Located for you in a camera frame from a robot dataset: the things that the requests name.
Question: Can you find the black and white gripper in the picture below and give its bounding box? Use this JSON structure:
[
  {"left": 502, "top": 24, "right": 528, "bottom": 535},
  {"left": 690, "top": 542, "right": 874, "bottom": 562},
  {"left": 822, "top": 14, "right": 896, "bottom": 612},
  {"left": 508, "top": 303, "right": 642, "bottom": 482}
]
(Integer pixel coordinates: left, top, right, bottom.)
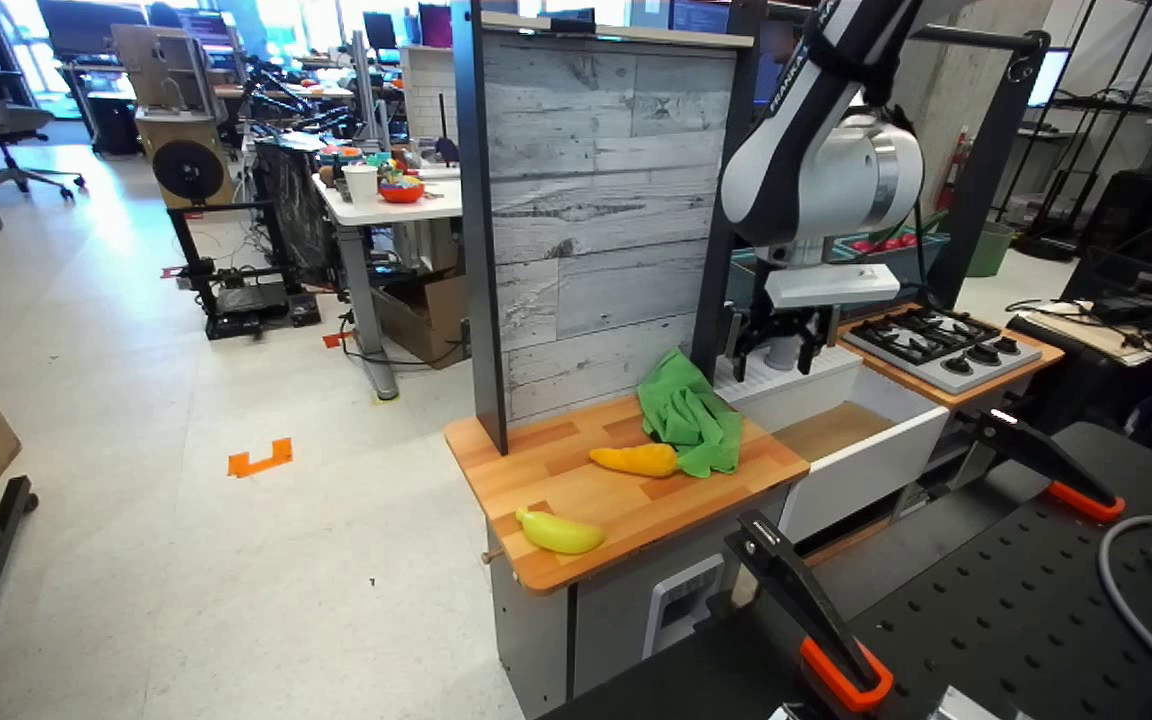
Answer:
[{"left": 733, "top": 263, "right": 900, "bottom": 386}]

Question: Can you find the green cloth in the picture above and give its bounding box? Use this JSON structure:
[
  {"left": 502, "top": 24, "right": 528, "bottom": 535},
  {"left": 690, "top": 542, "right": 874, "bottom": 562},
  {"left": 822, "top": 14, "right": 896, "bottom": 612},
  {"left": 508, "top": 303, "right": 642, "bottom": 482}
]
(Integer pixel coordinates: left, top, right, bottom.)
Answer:
[{"left": 634, "top": 354, "right": 743, "bottom": 482}]

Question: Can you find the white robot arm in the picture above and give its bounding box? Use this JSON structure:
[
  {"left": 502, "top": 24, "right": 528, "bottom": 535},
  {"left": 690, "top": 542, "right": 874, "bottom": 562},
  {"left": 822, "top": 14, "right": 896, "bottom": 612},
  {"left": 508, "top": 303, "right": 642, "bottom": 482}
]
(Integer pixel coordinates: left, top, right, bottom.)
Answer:
[{"left": 714, "top": 0, "right": 925, "bottom": 375}]

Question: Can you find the white toy sink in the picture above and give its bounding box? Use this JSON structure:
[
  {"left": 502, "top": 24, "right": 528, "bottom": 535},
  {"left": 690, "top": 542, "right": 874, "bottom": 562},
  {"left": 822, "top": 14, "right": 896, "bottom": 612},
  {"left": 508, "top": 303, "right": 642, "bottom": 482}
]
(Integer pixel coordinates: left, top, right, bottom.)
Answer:
[{"left": 714, "top": 348, "right": 949, "bottom": 542}]

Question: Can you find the yellow-orange toy pepper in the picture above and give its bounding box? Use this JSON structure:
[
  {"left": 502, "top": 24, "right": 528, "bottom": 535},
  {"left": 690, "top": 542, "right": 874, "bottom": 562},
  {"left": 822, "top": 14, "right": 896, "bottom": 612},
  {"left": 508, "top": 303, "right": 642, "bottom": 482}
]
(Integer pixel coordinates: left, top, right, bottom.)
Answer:
[{"left": 586, "top": 443, "right": 676, "bottom": 482}]

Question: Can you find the toy stove top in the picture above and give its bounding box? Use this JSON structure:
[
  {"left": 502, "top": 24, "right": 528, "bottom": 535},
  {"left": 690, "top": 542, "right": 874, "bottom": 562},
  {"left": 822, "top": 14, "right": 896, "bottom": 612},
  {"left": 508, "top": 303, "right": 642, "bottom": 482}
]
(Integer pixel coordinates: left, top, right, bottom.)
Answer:
[{"left": 844, "top": 307, "right": 1040, "bottom": 395}]

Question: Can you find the grey wood backsplash panel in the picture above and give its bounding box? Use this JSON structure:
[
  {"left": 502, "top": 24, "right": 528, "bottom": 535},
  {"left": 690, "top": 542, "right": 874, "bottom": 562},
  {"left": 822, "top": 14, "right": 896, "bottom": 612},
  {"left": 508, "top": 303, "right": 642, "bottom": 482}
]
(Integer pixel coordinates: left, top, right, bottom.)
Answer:
[{"left": 457, "top": 4, "right": 743, "bottom": 443}]

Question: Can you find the yellow toy banana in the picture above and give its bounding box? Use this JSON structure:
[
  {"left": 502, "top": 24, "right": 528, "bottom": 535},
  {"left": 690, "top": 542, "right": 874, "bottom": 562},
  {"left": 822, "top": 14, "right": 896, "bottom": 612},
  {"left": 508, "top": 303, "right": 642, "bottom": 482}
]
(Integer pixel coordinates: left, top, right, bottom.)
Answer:
[{"left": 519, "top": 512, "right": 605, "bottom": 557}]

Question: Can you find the cardboard box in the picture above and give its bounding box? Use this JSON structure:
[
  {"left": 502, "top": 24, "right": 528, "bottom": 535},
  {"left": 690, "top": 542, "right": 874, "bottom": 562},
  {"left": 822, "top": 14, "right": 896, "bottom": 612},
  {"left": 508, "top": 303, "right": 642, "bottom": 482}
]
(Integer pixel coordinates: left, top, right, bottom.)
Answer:
[{"left": 371, "top": 275, "right": 469, "bottom": 369}]

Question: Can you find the white desk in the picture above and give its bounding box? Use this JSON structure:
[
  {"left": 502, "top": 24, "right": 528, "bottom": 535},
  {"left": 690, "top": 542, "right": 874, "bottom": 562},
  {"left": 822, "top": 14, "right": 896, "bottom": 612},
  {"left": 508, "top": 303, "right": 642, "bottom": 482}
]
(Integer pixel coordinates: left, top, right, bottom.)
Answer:
[{"left": 311, "top": 170, "right": 464, "bottom": 401}]

